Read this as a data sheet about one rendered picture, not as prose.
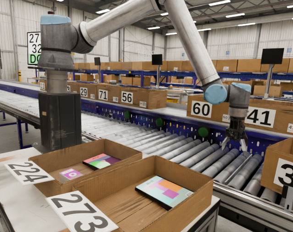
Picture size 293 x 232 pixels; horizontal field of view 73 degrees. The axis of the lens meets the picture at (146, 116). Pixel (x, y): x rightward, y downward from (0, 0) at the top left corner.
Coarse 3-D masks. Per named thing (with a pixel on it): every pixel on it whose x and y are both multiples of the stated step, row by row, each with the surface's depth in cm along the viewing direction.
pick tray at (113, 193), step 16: (144, 160) 83; (160, 160) 85; (96, 176) 67; (112, 176) 72; (128, 176) 78; (144, 176) 85; (176, 176) 80; (192, 176) 75; (208, 176) 70; (96, 192) 68; (112, 192) 73; (128, 192) 74; (208, 192) 67; (112, 208) 65; (128, 208) 65; (144, 208) 65; (160, 208) 66; (176, 208) 53; (192, 208) 60; (128, 224) 58; (144, 224) 59; (160, 224) 49; (176, 224) 55
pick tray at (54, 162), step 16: (80, 144) 97; (96, 144) 104; (112, 144) 103; (32, 160) 80; (48, 160) 86; (64, 160) 92; (80, 160) 98; (128, 160) 83; (80, 176) 67; (48, 192) 69; (64, 192) 63
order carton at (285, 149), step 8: (280, 144) 90; (288, 144) 96; (272, 152) 80; (280, 152) 78; (288, 152) 98; (264, 160) 83; (272, 160) 80; (288, 160) 75; (264, 168) 83; (272, 168) 80; (264, 176) 83; (272, 176) 81; (264, 184) 83; (272, 184) 81; (280, 192) 79
